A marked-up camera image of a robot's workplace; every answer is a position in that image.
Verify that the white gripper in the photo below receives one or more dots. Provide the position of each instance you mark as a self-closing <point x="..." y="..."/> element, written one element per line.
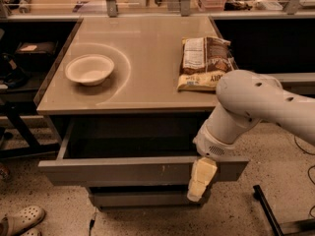
<point x="211" y="146"/>

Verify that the grey top drawer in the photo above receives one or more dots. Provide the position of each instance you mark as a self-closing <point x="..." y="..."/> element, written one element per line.
<point x="125" y="151"/>

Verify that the grey drawer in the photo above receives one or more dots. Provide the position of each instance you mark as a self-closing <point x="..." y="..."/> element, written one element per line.
<point x="142" y="196"/>
<point x="125" y="151"/>

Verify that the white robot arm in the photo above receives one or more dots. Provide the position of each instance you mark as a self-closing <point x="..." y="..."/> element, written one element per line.
<point x="245" y="99"/>

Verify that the grey drawer cabinet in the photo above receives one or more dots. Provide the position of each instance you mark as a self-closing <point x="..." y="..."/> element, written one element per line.
<point x="146" y="52"/>

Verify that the grey bottom drawer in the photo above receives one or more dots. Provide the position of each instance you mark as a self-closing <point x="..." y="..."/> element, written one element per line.
<point x="142" y="196"/>

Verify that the black metal stand leg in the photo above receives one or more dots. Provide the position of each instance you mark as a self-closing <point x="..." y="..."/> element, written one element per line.
<point x="284" y="221"/>

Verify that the brown yellow snack bag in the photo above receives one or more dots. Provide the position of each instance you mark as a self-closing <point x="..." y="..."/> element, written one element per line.
<point x="204" y="61"/>

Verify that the white paper bowl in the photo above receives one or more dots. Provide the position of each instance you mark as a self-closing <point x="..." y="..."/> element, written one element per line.
<point x="89" y="70"/>

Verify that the white perforated clog shoe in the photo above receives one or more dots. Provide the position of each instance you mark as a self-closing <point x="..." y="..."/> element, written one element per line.
<point x="20" y="222"/>

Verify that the black box with label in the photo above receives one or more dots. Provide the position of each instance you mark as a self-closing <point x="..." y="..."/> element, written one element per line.
<point x="36" y="56"/>

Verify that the black headphones on shelf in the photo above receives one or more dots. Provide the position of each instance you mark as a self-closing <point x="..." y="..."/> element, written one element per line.
<point x="12" y="74"/>

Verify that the black table frame leg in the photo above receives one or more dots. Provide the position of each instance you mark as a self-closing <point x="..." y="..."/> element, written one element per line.
<point x="33" y="147"/>

